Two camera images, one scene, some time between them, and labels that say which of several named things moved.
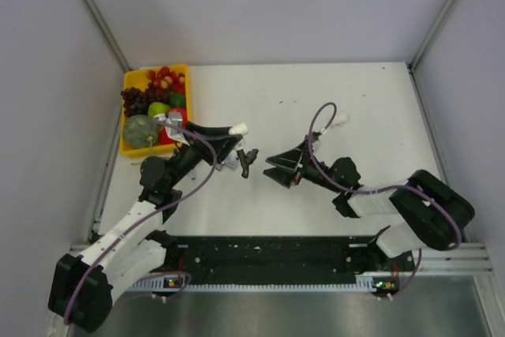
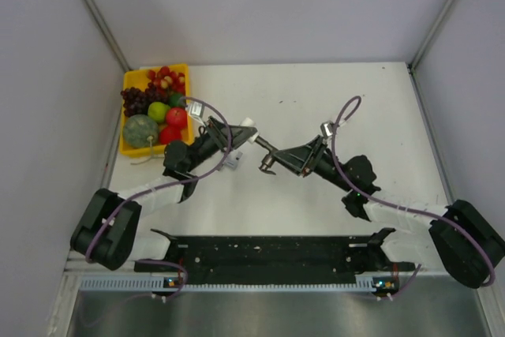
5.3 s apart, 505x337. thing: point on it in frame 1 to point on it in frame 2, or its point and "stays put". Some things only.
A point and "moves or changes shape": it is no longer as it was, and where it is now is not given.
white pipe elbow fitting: [238, 129] moves or changes shape
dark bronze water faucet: [245, 159] to [269, 159]
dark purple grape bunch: [136, 102] stays put
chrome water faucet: [232, 162] stays put
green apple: [156, 108] stays put
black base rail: [282, 256] stays put
